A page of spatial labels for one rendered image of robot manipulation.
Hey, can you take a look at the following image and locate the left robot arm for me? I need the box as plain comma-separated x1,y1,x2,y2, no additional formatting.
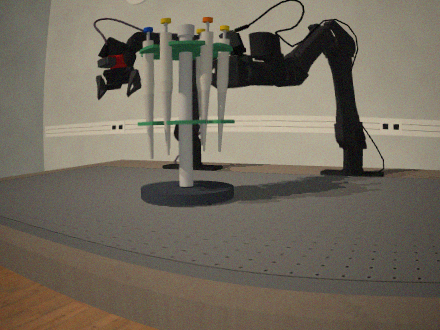
249,21,384,177

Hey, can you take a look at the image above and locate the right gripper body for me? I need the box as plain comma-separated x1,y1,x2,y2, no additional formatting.
103,54,139,90

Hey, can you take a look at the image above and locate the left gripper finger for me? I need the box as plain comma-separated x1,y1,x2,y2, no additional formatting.
211,59,218,88
212,55,239,87

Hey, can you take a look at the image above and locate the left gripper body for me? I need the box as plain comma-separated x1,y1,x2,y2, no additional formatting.
230,33,264,87

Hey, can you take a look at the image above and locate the white pipette with yellow button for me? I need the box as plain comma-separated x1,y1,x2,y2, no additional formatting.
217,25,230,152
160,18,175,155

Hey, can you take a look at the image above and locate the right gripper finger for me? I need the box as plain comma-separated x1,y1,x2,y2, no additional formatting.
127,70,142,97
96,75,107,100

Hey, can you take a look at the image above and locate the white pipette with blue button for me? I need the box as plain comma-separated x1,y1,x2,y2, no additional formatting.
143,27,154,159

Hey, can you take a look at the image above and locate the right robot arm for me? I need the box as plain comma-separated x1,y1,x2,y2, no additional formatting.
97,32,223,171

